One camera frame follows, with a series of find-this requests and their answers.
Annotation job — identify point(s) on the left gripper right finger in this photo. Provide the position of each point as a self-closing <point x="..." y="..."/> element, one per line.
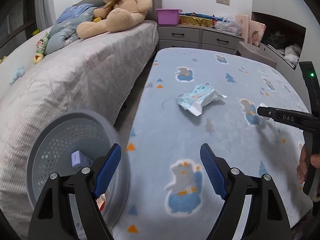
<point x="267" y="217"/>

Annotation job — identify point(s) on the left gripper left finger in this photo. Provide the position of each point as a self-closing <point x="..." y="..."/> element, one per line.
<point x="52" y="217"/>

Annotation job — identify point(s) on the purple cardboard box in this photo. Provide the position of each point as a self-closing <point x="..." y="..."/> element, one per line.
<point x="80" y="160"/>

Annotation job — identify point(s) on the white blue tissue pack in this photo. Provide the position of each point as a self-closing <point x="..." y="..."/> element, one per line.
<point x="202" y="95"/>

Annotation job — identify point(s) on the red patterned snack wrapper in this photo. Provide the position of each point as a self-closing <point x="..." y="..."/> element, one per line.
<point x="101" y="201"/>

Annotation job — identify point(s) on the grey perforated trash basket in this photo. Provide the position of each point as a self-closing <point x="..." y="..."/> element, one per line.
<point x="92" y="135"/>

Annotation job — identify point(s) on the person's right hand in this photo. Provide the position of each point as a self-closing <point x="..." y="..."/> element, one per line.
<point x="302" y="168"/>

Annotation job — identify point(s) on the grey plastic stool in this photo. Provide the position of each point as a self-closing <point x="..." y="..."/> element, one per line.
<point x="254" y="53"/>

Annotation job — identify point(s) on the pink floral gift bags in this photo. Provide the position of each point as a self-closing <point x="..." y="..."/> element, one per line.
<point x="251" y="31"/>

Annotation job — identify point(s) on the light blue patterned blanket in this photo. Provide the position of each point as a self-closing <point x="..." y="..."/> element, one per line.
<point x="170" y="195"/>

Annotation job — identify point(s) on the clear plastic bag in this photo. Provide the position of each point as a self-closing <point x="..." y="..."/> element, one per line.
<point x="229" y="24"/>

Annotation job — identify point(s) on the grey drawer nightstand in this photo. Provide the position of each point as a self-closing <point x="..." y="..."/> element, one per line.
<point x="187" y="36"/>

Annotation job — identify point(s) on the small blue plush toy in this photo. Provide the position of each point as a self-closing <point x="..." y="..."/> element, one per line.
<point x="19" y="73"/>

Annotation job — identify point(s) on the bed with grey sheet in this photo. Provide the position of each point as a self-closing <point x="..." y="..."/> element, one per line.
<point x="97" y="74"/>

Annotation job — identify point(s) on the blue wrapped long item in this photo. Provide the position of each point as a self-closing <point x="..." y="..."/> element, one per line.
<point x="193" y="14"/>

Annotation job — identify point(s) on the gold gift boxes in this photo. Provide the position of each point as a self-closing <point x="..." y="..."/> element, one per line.
<point x="196" y="21"/>

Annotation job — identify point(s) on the small green plush doll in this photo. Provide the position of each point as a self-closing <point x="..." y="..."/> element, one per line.
<point x="40" y="48"/>

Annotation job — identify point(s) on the purple plastic bin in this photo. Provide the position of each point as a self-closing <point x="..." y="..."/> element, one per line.
<point x="168" y="16"/>

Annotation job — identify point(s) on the folded light blue quilt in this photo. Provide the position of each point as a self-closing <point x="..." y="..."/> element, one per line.
<point x="63" y="32"/>

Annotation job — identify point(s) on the large tan teddy bear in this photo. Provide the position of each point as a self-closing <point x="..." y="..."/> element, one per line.
<point x="116" y="16"/>

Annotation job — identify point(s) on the wall power socket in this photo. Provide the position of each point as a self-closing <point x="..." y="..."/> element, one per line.
<point x="224" y="2"/>

